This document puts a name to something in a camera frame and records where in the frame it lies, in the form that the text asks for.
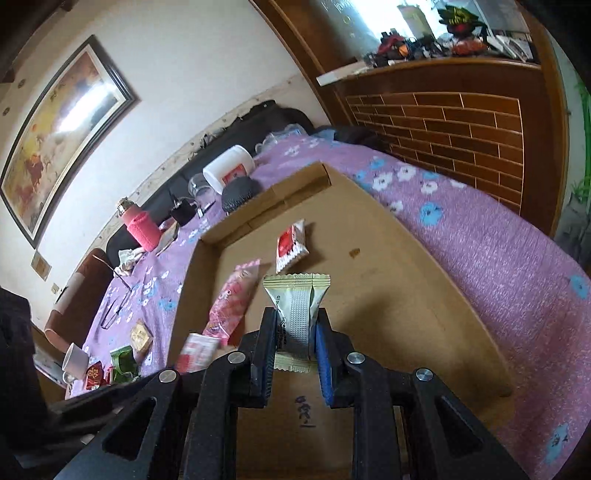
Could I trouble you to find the clear plastic bags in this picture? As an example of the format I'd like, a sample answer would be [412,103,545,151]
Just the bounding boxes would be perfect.
[256,124,308,155]

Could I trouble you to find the white shelf board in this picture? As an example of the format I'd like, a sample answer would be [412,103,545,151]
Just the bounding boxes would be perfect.
[316,62,370,86]

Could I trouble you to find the white plastic jar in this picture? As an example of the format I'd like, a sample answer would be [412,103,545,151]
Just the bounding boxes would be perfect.
[202,144,256,195]

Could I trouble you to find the pale green snack packet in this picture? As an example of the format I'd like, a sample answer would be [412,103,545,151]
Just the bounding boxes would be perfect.
[262,273,332,374]

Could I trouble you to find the clear glass cup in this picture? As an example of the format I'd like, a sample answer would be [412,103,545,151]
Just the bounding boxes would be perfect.
[187,173,217,208]

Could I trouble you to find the pink thermos bottle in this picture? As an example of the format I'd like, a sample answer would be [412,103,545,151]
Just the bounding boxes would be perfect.
[116,198,161,252]

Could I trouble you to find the black sofa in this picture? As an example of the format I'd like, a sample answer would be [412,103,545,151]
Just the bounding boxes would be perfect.
[105,99,315,264]

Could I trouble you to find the dark garment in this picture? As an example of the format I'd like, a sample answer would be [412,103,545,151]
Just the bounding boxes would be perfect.
[335,126,384,148]

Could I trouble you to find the white mug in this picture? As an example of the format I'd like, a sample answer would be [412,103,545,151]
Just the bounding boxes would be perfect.
[62,342,90,384]

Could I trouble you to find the pink snack packet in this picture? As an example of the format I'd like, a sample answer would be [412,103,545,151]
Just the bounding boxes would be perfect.
[208,261,262,347]

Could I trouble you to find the black glasses case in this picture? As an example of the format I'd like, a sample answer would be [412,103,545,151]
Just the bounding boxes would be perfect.
[222,178,262,213]

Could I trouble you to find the yellow wall plaque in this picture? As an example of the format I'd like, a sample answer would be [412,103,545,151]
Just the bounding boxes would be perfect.
[31,251,51,281]

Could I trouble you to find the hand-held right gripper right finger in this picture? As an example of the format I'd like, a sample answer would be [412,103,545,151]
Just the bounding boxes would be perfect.
[314,307,532,480]

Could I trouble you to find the red and green ornament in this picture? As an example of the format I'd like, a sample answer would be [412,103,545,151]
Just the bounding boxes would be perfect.
[436,4,483,35]

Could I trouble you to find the brown armchair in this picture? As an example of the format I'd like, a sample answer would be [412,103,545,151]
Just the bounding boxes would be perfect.
[44,248,114,356]

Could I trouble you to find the small black pot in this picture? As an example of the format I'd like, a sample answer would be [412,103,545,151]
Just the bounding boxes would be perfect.
[171,196,198,227]

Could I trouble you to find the red and white snack packet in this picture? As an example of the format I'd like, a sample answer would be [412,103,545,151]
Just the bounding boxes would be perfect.
[276,219,308,274]
[178,333,221,374]

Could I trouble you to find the eyeglasses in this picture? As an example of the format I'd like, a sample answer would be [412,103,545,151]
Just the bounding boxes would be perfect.
[99,263,139,329]

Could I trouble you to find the shallow cardboard box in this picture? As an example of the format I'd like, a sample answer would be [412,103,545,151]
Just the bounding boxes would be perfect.
[166,161,515,480]

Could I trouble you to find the crumpled white tissue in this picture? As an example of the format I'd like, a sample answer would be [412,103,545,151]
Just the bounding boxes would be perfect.
[115,248,145,273]

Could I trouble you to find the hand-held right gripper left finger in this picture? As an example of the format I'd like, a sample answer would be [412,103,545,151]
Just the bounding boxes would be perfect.
[53,307,280,480]

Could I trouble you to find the wooden brick-pattern counter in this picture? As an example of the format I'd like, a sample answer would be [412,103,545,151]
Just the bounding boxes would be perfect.
[316,58,555,236]

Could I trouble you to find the red snack packet gold label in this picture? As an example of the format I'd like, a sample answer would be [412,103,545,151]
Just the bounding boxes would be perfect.
[84,362,106,388]

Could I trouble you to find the olive notebook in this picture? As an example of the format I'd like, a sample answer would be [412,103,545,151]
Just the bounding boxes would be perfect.
[157,224,180,256]

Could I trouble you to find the clutter pile on counter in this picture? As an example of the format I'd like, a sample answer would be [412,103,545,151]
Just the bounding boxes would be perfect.
[365,28,541,65]

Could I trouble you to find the bamboo painted glass panel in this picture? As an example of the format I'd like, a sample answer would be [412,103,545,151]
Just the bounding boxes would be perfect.
[554,69,591,254]

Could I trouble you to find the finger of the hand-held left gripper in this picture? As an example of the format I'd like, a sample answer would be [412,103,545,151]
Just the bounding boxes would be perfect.
[48,379,160,439]

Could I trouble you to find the framed horse painting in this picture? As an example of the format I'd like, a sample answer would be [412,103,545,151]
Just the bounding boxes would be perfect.
[0,34,141,250]

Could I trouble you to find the beige snack packet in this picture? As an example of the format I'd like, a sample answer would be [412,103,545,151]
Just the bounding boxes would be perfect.
[129,320,154,354]

